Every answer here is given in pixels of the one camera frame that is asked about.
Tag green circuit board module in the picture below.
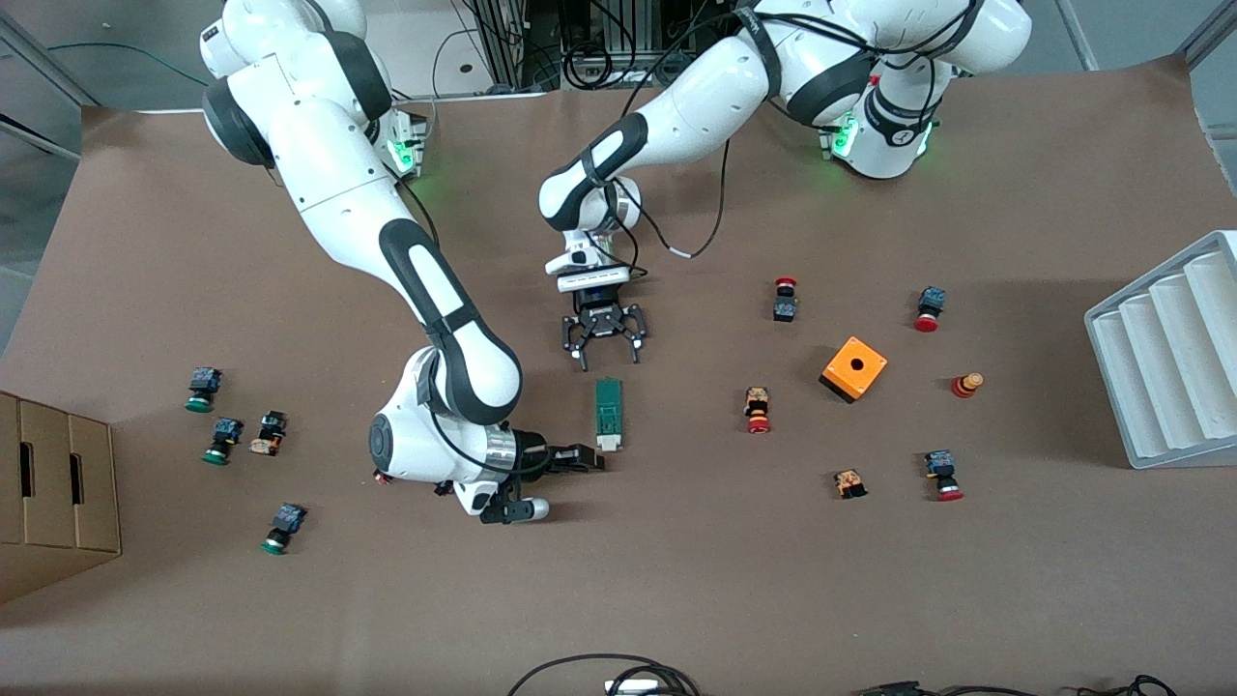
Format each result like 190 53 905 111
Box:
594 378 625 453

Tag green pushbutton blue block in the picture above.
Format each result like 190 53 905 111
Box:
185 366 223 415
201 417 245 467
259 503 308 557

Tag white board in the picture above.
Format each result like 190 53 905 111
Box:
135 0 554 115

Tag brown cardboard box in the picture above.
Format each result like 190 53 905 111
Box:
0 391 123 605

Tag white ridged tray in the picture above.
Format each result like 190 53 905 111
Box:
1083 229 1237 471

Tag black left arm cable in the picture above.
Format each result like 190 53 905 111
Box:
618 135 734 260

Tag black looped cable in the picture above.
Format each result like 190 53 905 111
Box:
506 653 701 696

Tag orange button enclosure box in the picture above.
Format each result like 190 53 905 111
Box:
819 335 889 405

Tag black cable coil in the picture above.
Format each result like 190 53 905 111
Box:
563 39 621 92

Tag black switch orange block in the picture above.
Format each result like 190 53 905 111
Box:
248 411 289 457

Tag aluminium frame rack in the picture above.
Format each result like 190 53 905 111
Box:
472 0 563 93

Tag black cable with connector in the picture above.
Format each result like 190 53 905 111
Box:
850 674 1180 696

